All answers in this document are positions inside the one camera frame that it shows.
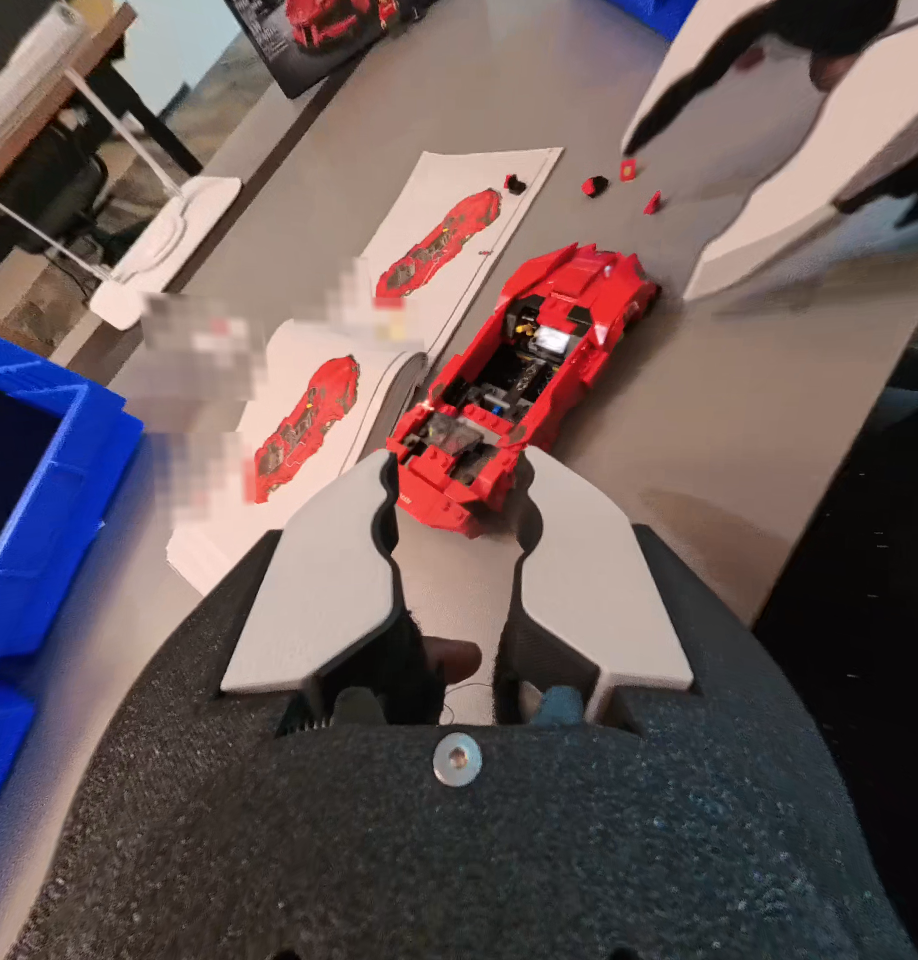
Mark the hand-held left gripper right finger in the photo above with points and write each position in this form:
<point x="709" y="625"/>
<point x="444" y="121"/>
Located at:
<point x="601" y="592"/>

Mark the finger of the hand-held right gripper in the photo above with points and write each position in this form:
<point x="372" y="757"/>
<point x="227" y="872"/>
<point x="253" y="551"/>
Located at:
<point x="879" y="97"/>
<point x="699" y="37"/>

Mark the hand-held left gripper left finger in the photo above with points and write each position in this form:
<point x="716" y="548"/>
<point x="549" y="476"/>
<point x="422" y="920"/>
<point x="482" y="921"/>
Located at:
<point x="316" y="592"/>

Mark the red lego tile yellow emblem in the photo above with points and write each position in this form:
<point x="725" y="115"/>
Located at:
<point x="630" y="169"/>

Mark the black and red lego piece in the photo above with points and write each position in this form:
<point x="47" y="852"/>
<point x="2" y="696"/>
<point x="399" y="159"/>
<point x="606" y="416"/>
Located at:
<point x="595" y="187"/>

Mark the red lego car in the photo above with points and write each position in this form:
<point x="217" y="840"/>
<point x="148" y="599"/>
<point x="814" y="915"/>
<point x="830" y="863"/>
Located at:
<point x="564" y="285"/>

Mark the red lego slope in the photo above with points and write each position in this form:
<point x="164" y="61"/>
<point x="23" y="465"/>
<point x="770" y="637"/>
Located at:
<point x="654" y="203"/>

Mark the black lego piece red tip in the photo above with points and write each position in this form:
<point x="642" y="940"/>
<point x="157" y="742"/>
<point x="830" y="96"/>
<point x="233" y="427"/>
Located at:
<point x="515" y="184"/>

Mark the lego instruction booklet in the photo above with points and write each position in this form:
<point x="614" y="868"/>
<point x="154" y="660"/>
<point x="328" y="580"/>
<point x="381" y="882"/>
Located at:
<point x="459" y="180"/>

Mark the lego set box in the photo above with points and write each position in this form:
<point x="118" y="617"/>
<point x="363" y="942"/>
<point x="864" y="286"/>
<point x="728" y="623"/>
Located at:
<point x="309" y="52"/>

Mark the person's right hand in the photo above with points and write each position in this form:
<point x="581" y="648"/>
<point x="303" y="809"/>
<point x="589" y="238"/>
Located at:
<point x="834" y="71"/>

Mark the person's left hand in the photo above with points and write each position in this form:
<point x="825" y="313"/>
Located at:
<point x="455" y="658"/>

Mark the blue plastic bin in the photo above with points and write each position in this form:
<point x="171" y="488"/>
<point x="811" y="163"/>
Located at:
<point x="658" y="15"/>
<point x="53" y="487"/>

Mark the white rounded pad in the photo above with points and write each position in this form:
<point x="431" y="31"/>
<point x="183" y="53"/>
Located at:
<point x="196" y="202"/>

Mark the black office chair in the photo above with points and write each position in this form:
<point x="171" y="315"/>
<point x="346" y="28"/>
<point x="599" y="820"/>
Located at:
<point x="53" y="202"/>

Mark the brown wooden desk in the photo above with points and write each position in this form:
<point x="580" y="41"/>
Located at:
<point x="68" y="67"/>

